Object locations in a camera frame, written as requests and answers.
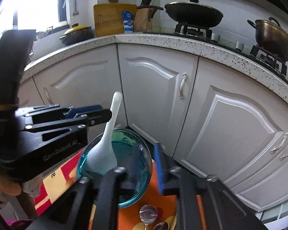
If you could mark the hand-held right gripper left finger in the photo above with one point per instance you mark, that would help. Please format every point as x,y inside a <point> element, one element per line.
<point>108,196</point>

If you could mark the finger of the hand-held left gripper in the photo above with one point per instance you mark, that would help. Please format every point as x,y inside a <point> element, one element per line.
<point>98,117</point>
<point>86,108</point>

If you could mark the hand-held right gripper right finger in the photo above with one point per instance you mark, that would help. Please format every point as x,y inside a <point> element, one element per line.
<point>159,170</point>

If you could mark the blue-rimmed printed cup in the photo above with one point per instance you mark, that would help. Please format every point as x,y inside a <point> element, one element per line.
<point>139,153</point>

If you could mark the white plastic spoon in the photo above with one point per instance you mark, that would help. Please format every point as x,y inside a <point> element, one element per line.
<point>103,153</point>

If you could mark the person's left hand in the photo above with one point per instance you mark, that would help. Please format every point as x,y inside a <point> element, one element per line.
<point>9,184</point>

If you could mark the white cabinet door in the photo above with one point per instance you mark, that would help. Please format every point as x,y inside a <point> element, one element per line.
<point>74,81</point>
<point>153,95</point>
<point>285,172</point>
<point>230,129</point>
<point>31,93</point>

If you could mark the metal spoon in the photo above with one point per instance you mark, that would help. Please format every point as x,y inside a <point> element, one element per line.
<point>161,226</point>
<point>148,214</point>

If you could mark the orange patterned tablecloth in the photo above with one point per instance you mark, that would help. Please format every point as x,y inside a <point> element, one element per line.
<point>57,179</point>

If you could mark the yellow lidded black pot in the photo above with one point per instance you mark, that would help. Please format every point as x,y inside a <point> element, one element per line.
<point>76,34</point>

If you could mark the bright kitchen window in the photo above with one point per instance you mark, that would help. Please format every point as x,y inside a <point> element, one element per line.
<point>38,4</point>

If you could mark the wooden cutting board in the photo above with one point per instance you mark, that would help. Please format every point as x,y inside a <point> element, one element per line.
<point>110,19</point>

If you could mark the blue white packet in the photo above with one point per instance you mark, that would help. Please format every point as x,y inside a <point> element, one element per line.
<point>128,24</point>

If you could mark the speckled stone countertop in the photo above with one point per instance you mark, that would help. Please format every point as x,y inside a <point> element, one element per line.
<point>158,40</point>

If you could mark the wooden knife block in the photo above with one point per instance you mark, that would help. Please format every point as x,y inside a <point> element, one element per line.
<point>141,19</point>

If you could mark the black wok with lid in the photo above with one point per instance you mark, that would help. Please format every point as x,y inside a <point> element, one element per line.
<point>194,14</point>

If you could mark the black gas stove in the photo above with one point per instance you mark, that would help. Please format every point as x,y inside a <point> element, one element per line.
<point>266,57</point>

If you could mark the steel stock pot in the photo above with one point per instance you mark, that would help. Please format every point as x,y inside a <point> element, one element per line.
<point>273,38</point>

